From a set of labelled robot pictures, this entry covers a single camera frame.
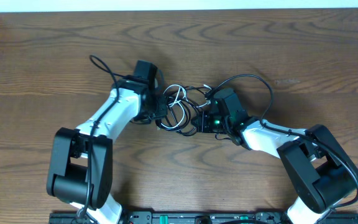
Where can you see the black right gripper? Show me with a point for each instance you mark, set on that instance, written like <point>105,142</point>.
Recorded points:
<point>202,127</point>

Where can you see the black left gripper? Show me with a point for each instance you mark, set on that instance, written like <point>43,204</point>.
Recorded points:
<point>163,111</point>

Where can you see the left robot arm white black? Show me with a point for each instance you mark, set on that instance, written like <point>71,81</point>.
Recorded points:
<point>80,170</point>

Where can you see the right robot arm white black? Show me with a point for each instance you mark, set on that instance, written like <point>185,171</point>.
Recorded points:
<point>319,169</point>

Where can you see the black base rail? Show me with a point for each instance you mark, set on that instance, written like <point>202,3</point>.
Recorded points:
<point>193,218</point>

